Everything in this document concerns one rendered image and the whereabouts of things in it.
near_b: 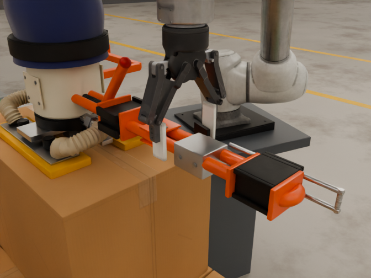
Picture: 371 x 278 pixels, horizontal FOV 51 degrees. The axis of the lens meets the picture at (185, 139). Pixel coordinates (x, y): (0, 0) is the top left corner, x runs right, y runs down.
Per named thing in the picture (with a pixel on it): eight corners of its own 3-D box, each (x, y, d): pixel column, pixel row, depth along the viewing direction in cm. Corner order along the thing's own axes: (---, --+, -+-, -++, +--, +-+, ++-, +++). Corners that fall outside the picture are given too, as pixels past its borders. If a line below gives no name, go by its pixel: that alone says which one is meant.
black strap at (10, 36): (-6, 49, 92) (-9, 32, 90) (81, 36, 106) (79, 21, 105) (36, 68, 77) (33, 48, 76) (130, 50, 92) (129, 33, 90)
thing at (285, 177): (224, 196, 58) (226, 167, 56) (254, 178, 63) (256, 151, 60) (270, 222, 53) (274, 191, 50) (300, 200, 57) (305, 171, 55)
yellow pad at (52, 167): (-8, 131, 103) (-12, 114, 101) (28, 121, 110) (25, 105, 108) (51, 180, 81) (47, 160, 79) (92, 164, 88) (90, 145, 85)
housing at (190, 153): (171, 165, 67) (171, 142, 65) (199, 153, 71) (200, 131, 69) (200, 181, 63) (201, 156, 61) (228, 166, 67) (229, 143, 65)
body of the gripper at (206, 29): (188, 17, 66) (187, 70, 70) (149, 23, 61) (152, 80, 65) (221, 22, 61) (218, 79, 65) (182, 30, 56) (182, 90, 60)
